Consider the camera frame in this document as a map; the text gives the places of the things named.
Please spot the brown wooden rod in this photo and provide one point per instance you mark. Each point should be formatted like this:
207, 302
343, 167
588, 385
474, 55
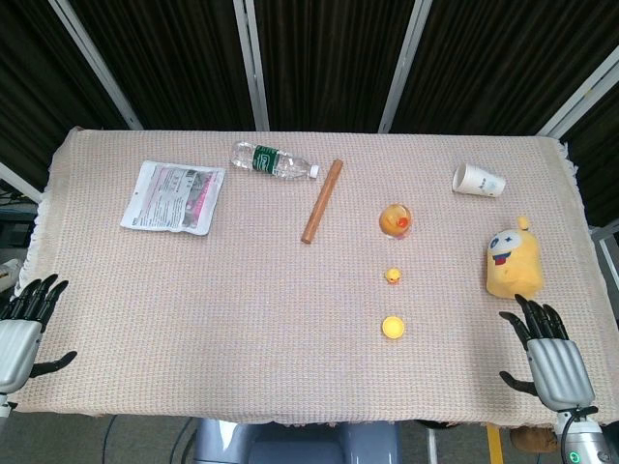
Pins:
322, 201

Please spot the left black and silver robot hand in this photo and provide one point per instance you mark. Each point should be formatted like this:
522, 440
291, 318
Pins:
17, 343

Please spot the beige woven tablecloth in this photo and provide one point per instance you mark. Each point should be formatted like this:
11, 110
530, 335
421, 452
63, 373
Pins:
271, 299

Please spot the translucent yellow-orange plastic capsule ball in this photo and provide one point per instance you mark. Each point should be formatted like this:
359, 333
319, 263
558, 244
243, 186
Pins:
396, 221

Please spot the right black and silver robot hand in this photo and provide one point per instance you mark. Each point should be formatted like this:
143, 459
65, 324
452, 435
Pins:
556, 367

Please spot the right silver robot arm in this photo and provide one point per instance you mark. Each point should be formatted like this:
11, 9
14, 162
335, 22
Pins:
582, 440

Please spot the brown plush object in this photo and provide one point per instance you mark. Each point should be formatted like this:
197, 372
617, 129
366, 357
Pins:
531, 439

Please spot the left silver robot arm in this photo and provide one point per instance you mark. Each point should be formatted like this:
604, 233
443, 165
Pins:
4, 408

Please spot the white and pink snack packet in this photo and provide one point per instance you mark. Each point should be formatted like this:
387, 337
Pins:
171, 197

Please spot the white metal frame post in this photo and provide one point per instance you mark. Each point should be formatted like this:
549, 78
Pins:
97, 65
252, 63
19, 181
580, 96
400, 63

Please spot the small yellow rubber duck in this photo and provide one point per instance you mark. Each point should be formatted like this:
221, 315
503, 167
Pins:
392, 276

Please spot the white paper cup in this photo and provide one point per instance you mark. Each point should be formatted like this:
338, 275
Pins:
476, 180

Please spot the yellow emoji plush toy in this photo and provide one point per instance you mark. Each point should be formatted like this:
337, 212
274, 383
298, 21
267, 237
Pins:
512, 261

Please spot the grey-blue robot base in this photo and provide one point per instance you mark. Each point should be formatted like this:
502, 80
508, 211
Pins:
295, 442

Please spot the yellow table leg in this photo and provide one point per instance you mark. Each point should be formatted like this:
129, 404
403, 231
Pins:
493, 444

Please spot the dark pleated curtain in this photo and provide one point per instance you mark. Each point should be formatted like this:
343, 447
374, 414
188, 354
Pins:
329, 58

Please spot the clear water bottle, green label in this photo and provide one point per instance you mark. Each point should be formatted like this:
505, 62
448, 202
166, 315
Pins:
271, 161

